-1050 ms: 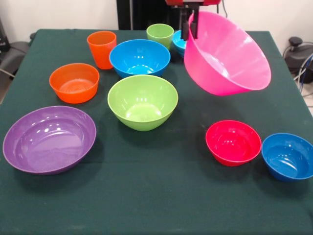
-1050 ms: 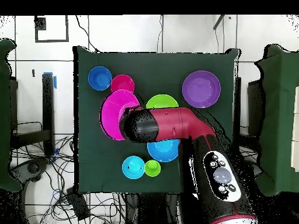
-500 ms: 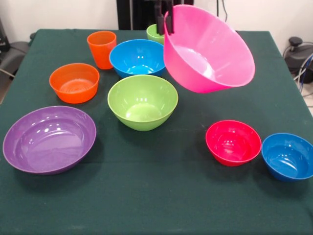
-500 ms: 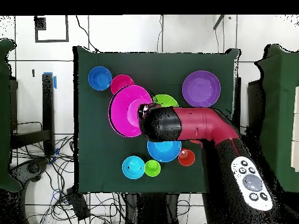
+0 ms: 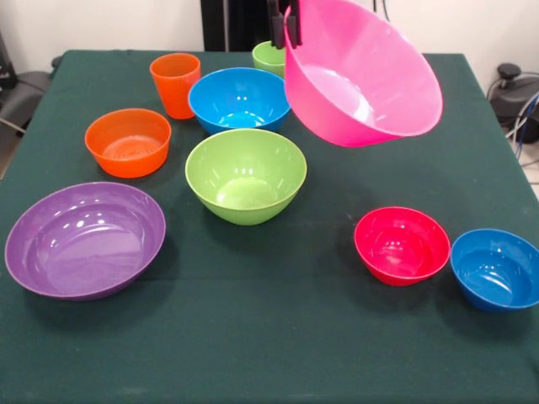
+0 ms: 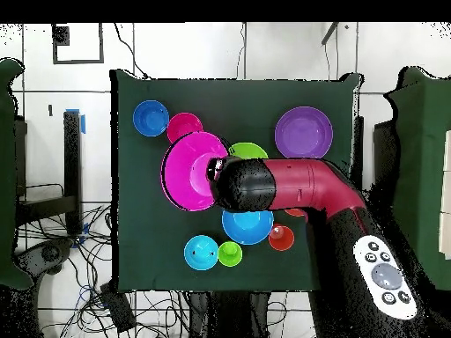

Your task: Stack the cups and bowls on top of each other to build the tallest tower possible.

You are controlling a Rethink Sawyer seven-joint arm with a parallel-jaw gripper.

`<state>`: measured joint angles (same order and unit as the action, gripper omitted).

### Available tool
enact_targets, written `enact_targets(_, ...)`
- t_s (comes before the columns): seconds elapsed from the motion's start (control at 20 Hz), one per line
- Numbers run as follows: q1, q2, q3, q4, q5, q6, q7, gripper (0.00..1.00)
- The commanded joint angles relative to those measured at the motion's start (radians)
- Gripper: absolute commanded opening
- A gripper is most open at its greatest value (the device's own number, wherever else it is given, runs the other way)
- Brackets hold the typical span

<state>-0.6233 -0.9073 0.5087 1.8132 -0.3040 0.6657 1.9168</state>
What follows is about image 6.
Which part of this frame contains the dark green tablecloth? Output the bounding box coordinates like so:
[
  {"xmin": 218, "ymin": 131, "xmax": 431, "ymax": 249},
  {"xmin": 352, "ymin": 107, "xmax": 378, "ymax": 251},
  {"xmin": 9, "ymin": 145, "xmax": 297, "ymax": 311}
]
[{"xmin": 110, "ymin": 69, "xmax": 362, "ymax": 293}]

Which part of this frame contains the small dark blue bowl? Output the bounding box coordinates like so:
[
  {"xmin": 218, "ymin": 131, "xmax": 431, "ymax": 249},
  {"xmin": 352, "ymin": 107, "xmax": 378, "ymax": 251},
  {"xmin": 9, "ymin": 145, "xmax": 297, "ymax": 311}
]
[{"xmin": 132, "ymin": 99, "xmax": 171, "ymax": 137}]

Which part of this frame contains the black power brick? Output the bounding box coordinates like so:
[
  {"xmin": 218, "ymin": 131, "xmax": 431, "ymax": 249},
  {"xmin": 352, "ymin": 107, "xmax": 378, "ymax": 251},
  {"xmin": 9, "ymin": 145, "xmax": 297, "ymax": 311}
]
[{"xmin": 100, "ymin": 283, "xmax": 137, "ymax": 334}]

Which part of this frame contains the green cup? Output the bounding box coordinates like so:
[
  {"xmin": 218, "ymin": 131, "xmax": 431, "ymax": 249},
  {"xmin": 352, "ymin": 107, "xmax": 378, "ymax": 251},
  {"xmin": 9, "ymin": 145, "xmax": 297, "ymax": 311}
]
[{"xmin": 217, "ymin": 240, "xmax": 244, "ymax": 268}]

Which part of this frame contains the small ribbed cyan bowl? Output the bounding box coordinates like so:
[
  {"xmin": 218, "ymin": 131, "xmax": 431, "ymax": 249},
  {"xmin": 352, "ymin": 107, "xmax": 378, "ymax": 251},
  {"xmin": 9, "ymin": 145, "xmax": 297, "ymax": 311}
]
[{"xmin": 183, "ymin": 234, "xmax": 220, "ymax": 271}]

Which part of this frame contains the large pink bowl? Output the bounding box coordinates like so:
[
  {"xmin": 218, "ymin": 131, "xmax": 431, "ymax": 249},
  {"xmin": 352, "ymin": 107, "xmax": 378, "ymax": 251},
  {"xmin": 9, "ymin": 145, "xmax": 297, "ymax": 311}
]
[{"xmin": 160, "ymin": 130, "xmax": 230, "ymax": 213}]

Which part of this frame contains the white box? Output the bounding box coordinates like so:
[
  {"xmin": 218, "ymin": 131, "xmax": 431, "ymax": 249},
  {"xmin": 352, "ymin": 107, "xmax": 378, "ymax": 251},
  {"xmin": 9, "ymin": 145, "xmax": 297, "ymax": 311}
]
[{"xmin": 437, "ymin": 129, "xmax": 451, "ymax": 261}]

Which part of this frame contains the purple bowl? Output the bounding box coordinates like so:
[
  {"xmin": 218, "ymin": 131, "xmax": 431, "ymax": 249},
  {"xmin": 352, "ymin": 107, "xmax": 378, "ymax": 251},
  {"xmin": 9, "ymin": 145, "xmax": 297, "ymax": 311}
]
[{"xmin": 274, "ymin": 106, "xmax": 335, "ymax": 160}]

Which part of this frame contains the black metal stand frame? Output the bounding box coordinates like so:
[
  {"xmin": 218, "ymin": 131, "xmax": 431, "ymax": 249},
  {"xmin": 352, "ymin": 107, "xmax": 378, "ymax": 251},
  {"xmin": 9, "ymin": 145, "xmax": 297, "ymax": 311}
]
[{"xmin": 15, "ymin": 110, "xmax": 84, "ymax": 235}]

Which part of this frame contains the orange cup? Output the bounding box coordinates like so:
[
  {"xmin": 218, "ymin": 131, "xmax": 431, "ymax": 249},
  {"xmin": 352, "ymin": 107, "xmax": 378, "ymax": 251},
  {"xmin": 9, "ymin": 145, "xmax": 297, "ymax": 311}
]
[{"xmin": 268, "ymin": 224, "xmax": 296, "ymax": 253}]

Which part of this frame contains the green cloth side table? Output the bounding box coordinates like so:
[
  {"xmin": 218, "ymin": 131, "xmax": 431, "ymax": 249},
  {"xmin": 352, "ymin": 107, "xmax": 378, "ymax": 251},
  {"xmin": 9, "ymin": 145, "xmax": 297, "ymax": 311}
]
[
  {"xmin": 383, "ymin": 66, "xmax": 451, "ymax": 291},
  {"xmin": 0, "ymin": 57, "xmax": 34, "ymax": 291}
]

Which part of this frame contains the green bowl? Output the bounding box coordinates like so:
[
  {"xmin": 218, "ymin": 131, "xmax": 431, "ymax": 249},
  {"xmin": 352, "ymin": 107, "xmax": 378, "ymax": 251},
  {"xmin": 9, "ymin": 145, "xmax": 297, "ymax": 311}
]
[{"xmin": 227, "ymin": 142, "xmax": 270, "ymax": 160}]

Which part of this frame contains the large light blue bowl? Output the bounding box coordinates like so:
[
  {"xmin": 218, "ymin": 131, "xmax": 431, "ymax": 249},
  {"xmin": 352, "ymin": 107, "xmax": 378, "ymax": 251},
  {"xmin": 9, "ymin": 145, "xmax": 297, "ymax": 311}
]
[{"xmin": 221, "ymin": 209, "xmax": 275, "ymax": 246}]

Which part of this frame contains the red bowl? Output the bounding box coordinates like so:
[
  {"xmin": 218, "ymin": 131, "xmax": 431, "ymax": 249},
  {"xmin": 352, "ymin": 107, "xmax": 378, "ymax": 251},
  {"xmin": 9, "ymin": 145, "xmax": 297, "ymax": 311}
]
[{"xmin": 166, "ymin": 112, "xmax": 204, "ymax": 144}]

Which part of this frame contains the black floor stand base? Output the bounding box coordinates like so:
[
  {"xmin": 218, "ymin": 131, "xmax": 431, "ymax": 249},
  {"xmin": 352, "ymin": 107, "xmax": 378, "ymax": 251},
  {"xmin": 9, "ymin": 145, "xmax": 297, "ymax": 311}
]
[{"xmin": 13, "ymin": 238, "xmax": 76, "ymax": 279}]

